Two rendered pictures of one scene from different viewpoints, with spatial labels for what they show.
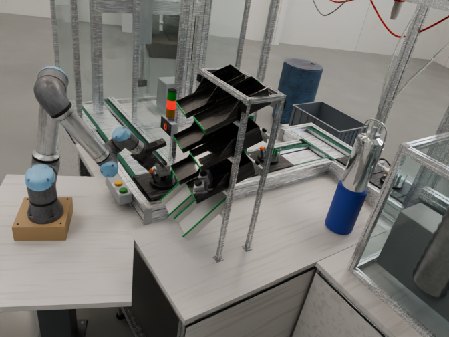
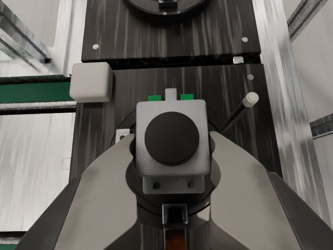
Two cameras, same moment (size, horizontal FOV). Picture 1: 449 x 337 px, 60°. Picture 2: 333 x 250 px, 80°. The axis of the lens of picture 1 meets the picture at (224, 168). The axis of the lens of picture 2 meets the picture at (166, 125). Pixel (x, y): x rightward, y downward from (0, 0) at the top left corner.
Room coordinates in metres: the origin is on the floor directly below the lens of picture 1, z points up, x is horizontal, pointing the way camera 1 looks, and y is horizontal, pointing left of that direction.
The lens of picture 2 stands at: (1.71, 0.33, 1.20)
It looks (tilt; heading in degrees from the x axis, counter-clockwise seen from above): 74 degrees down; 315
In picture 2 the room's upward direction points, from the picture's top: 9 degrees counter-clockwise
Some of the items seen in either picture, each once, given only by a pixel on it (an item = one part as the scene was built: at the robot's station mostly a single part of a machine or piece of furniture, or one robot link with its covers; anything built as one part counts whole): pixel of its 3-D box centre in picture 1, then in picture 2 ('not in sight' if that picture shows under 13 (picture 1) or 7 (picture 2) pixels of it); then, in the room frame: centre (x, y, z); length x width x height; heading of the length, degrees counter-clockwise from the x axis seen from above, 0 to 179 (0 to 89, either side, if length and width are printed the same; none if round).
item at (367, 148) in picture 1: (365, 154); not in sight; (1.75, -0.68, 1.32); 0.14 x 0.14 x 0.38
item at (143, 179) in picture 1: (162, 184); (173, 160); (1.73, 0.32, 0.96); 0.24 x 0.24 x 0.02; 38
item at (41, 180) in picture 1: (41, 182); not in sight; (1.36, 0.78, 1.11); 0.13 x 0.12 x 0.14; 19
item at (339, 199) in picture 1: (345, 206); not in sight; (1.75, -0.68, 0.99); 0.16 x 0.16 x 0.27
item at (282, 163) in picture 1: (269, 153); not in sight; (2.19, -0.27, 1.01); 0.24 x 0.24 x 0.13; 38
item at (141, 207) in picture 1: (117, 170); not in sight; (1.85, 0.61, 0.91); 0.89 x 0.06 x 0.11; 38
